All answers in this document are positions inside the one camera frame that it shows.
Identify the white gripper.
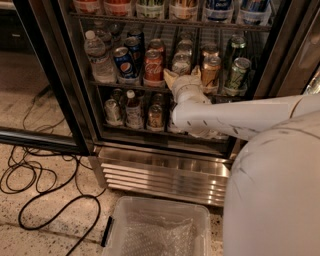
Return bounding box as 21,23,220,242
163,65,211,104

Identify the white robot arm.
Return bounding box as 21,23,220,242
164,70,320,256

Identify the front Coca-Cola can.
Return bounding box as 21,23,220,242
143,49,165,88

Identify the coca-cola can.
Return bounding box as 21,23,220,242
143,49,165,88
148,38,166,57

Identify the front gold can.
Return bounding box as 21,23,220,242
201,56,221,94

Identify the rear gold can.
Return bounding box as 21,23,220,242
201,43,219,58

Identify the rear Coca-Cola can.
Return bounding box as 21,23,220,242
148,38,166,57

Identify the gold can bottom shelf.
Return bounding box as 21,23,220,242
147,104,164,132

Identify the front green can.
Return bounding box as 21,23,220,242
224,57,251,96

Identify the green can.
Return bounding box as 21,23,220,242
223,34,247,69
224,57,251,96

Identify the pepsi can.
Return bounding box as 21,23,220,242
113,46,139,85
124,36,143,69

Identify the front Pepsi can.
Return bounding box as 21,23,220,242
113,46,139,85

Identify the rear green can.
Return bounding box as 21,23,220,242
223,34,247,69

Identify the stainless steel glass-door fridge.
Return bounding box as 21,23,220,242
56,0,320,206

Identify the clear water bottle middle shelf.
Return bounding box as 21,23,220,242
84,30,116,83

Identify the silver can bottom shelf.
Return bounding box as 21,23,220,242
104,99,123,126

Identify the open fridge door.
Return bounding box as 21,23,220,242
0,0,93,155

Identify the brown tea bottle left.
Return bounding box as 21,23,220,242
126,90,143,129

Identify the clear plastic bin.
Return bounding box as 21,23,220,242
101,196,211,256

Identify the bubble wrap sheet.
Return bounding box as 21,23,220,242
121,213,196,256

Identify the black floor cable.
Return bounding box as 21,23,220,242
0,84,107,256

